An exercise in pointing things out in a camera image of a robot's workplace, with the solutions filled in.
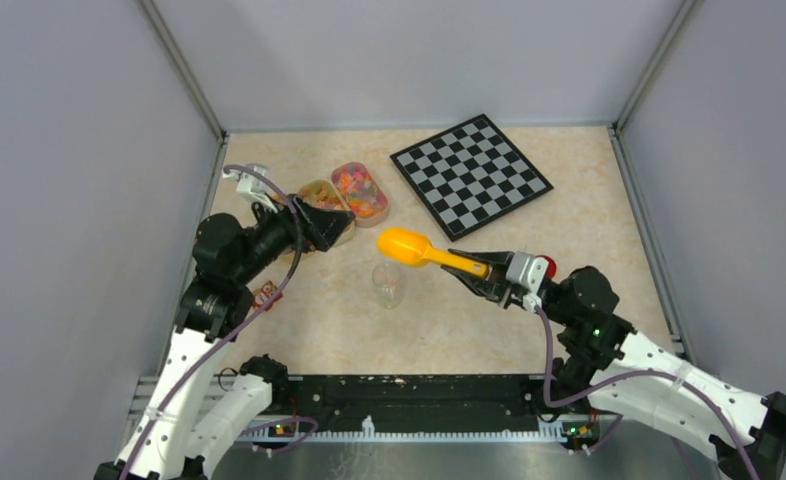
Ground cream tray with gummies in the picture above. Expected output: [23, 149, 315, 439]
[296, 180, 356, 248]

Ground clear glass jar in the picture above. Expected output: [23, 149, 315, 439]
[371, 262, 405, 309]

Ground pink tray with candies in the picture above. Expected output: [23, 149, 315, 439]
[330, 162, 390, 228]

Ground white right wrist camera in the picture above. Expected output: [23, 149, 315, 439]
[506, 252, 547, 294]

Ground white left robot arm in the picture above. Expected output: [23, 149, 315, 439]
[94, 195, 355, 479]

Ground black white chessboard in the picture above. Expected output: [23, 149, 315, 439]
[390, 113, 554, 242]

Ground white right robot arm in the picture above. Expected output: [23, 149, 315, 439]
[446, 250, 786, 479]

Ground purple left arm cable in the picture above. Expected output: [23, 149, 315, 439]
[117, 164, 320, 480]

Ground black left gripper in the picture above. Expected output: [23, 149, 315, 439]
[234, 191, 356, 282]

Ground red jar lid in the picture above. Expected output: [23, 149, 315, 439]
[540, 255, 557, 279]

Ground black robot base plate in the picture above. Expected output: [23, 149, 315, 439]
[263, 374, 609, 438]

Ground yellow plastic scoop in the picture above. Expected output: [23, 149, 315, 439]
[376, 227, 489, 279]

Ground red owl toy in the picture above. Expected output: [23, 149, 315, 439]
[252, 280, 283, 311]

